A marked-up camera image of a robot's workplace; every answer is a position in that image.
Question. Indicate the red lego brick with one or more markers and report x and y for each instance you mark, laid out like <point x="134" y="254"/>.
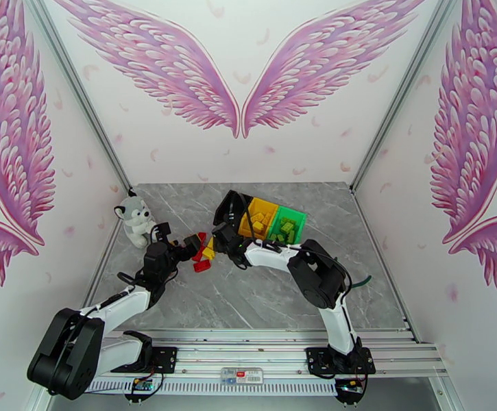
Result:
<point x="198" y="254"/>
<point x="202" y="237"/>
<point x="202" y="266"/>

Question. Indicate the yellow plastic bin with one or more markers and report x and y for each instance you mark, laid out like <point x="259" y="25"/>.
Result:
<point x="248" y="232"/>

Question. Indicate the black plastic bin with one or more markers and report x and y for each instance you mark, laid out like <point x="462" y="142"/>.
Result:
<point x="223" y="204"/>

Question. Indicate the long green lego brick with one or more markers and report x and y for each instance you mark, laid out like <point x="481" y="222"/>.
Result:
<point x="290" y="237"/>
<point x="279" y="237"/>

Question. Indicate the green plastic bin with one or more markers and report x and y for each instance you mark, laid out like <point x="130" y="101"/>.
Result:
<point x="299" y="217"/>

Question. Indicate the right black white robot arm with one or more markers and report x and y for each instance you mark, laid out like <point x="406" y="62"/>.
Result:
<point x="316" y="277"/>

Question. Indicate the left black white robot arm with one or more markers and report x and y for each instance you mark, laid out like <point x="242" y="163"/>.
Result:
<point x="68" y="354"/>

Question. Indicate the grey white husky plush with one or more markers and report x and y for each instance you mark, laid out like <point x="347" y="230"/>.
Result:
<point x="134" y="219"/>

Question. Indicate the aluminium table edge strip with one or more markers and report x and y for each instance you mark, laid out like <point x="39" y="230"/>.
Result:
<point x="385" y="268"/>
<point x="102" y="268"/>

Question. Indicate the small circuit board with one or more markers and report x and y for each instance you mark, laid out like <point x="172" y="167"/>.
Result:
<point x="351" y="385"/>
<point x="142" y="385"/>

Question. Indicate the white label sticker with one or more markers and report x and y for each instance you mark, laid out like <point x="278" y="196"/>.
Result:
<point x="242" y="376"/>

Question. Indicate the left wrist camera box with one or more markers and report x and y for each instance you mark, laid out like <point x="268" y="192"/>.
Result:
<point x="163" y="229"/>

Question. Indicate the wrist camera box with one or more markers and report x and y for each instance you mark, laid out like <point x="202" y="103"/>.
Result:
<point x="163" y="229"/>
<point x="230" y="217"/>

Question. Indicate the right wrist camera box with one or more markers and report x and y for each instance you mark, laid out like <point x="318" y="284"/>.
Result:
<point x="230" y="217"/>

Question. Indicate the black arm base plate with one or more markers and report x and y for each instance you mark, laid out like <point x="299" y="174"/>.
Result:
<point x="316" y="359"/>
<point x="164" y="358"/>

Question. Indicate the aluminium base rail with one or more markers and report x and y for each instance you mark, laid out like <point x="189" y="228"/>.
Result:
<point x="239" y="354"/>

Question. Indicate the aluminium frame post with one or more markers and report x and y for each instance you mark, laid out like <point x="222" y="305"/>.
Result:
<point x="76" y="93"/>
<point x="402" y="93"/>

